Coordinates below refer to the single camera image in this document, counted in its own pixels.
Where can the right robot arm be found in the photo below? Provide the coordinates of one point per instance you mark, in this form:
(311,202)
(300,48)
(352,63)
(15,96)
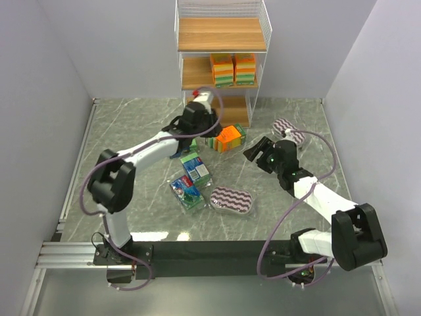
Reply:
(355,237)

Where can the orange sponge pack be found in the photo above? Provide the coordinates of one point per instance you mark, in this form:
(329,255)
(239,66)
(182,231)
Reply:
(230,137)
(222,68)
(245,68)

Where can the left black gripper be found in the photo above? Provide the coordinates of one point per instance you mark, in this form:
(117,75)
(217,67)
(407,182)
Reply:
(212,126)

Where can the left aluminium rail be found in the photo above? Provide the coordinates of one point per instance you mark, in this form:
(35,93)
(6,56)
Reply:
(58,253)

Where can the white wire shelf rack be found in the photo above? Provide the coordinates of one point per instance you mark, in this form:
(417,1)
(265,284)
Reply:
(228,9)

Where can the black base beam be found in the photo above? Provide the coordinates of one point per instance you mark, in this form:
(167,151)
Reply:
(220,258)

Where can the blue green sponge pack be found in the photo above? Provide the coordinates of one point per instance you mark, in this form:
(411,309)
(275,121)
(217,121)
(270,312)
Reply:
(195,169)
(187,194)
(187,148)

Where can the middle wooden shelf board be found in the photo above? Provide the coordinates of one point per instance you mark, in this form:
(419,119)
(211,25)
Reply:
(196,72)

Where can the top wooden shelf board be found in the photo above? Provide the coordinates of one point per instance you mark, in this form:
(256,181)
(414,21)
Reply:
(199,35)

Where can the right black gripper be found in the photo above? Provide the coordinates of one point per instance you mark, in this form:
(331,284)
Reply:
(264,151)

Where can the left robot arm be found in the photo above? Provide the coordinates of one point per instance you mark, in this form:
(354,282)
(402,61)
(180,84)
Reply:
(108,188)

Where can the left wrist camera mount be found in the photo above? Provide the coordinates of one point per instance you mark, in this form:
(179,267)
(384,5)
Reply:
(203,96)

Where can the purple wavy sponge pack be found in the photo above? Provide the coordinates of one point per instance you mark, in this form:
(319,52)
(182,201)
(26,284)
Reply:
(284,130)
(236,201)

